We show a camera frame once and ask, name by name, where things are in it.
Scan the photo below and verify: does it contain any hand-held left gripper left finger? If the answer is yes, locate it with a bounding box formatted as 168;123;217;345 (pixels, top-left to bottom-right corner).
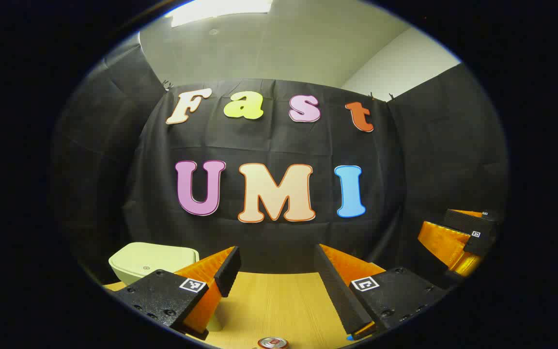
114;246;242;341

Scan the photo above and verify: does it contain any ceiling light panel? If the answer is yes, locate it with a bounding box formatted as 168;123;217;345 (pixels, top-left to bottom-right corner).
165;0;274;27

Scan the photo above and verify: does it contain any wooden desktop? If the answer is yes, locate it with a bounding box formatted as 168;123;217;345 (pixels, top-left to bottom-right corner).
102;271;357;349

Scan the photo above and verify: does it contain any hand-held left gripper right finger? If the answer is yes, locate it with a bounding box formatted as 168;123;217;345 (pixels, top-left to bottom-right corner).
314;243;448;341

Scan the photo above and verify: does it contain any black backdrop cloth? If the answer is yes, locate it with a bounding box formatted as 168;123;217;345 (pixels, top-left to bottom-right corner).
51;34;510;291

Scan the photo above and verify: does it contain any green desktop garbage bin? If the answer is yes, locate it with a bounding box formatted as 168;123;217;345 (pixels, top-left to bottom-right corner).
108;242;224;333

